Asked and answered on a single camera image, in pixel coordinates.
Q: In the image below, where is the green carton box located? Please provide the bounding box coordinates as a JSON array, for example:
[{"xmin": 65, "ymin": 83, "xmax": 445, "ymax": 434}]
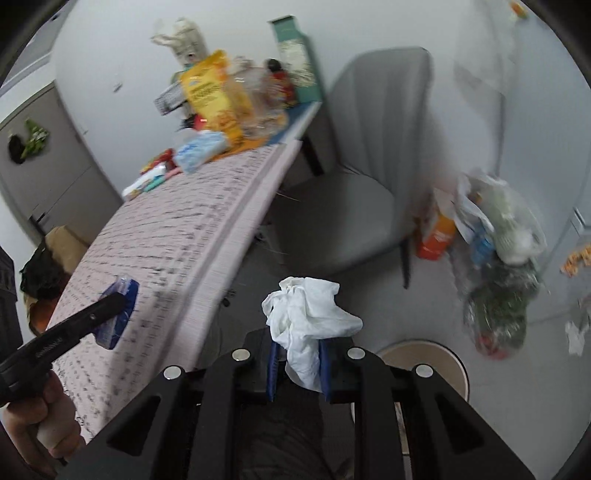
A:
[{"xmin": 269, "ymin": 15, "xmax": 325, "ymax": 105}]

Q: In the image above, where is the blue and white tissue pack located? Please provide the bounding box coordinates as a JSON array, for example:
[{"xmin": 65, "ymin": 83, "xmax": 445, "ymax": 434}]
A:
[{"xmin": 174, "ymin": 130, "xmax": 232, "ymax": 175}]

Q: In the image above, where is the black cloth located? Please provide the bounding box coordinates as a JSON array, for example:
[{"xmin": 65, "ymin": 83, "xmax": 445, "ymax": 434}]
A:
[{"xmin": 19, "ymin": 246, "xmax": 71, "ymax": 300}]

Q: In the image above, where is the green and black door ornament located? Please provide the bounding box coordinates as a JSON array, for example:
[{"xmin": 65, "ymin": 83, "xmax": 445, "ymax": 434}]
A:
[{"xmin": 8, "ymin": 119, "xmax": 50, "ymax": 163}]

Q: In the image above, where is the white tissue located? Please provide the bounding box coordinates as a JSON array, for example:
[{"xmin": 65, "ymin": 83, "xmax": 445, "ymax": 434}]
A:
[{"xmin": 261, "ymin": 276, "xmax": 364, "ymax": 392}]

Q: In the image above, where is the grey upholstered chair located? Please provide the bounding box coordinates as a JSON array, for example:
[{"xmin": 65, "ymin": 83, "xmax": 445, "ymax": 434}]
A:
[{"xmin": 267, "ymin": 45, "xmax": 435, "ymax": 291}]

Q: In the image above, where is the red bottle with black cap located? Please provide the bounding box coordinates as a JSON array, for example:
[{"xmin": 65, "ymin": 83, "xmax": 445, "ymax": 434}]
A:
[{"xmin": 267, "ymin": 58, "xmax": 297, "ymax": 110}]

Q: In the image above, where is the clear water jug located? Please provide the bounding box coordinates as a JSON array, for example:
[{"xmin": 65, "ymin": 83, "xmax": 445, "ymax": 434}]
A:
[{"xmin": 235, "ymin": 65, "xmax": 290, "ymax": 138}]

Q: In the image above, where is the person's left hand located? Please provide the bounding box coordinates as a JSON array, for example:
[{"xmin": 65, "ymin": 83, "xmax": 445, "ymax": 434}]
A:
[{"xmin": 0, "ymin": 371, "xmax": 87, "ymax": 478}]

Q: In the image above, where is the white paper on floor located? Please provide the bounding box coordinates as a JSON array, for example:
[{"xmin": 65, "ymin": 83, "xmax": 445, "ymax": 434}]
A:
[{"xmin": 564, "ymin": 310, "xmax": 591, "ymax": 357}]

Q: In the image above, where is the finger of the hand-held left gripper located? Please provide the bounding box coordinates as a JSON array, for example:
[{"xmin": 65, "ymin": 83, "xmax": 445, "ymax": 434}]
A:
[{"xmin": 68, "ymin": 293, "xmax": 129, "ymax": 343}]

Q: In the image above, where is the blue tissue packet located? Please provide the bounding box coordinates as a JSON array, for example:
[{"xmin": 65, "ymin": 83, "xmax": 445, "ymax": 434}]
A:
[{"xmin": 95, "ymin": 275, "xmax": 140, "ymax": 352}]

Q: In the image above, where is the white printed roll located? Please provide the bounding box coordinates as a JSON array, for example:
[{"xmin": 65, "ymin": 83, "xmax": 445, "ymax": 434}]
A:
[{"xmin": 121, "ymin": 167, "xmax": 168, "ymax": 200}]

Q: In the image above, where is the yellow snack bag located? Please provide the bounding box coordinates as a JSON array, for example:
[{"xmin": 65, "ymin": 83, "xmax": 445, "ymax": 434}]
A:
[{"xmin": 178, "ymin": 50, "xmax": 246, "ymax": 145}]

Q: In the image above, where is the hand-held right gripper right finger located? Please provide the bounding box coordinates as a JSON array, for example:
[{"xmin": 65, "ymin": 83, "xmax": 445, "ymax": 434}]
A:
[{"xmin": 320, "ymin": 338, "xmax": 537, "ymax": 480}]

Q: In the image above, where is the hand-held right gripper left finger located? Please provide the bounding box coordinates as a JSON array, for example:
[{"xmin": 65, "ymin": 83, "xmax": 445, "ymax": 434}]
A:
[{"xmin": 58, "ymin": 327, "xmax": 280, "ymax": 480}]

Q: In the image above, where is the orange chair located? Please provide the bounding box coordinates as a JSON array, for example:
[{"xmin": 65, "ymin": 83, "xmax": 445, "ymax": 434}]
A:
[{"xmin": 25, "ymin": 298, "xmax": 58, "ymax": 334}]

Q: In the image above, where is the clear bag of green waste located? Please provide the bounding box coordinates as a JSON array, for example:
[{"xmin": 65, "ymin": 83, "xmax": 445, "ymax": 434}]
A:
[{"xmin": 463, "ymin": 262, "xmax": 542, "ymax": 360}]

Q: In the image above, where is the orange plastic bag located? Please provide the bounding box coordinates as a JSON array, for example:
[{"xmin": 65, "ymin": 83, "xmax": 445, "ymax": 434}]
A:
[{"xmin": 414, "ymin": 202, "xmax": 457, "ymax": 262}]

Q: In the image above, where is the white plastic trash bag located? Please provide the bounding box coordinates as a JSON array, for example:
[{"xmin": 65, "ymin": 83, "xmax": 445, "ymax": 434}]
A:
[{"xmin": 454, "ymin": 170, "xmax": 549, "ymax": 267}]

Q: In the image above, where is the grey door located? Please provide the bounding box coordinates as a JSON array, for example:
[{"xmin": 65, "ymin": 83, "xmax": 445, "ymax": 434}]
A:
[{"xmin": 0, "ymin": 80, "xmax": 123, "ymax": 246}]

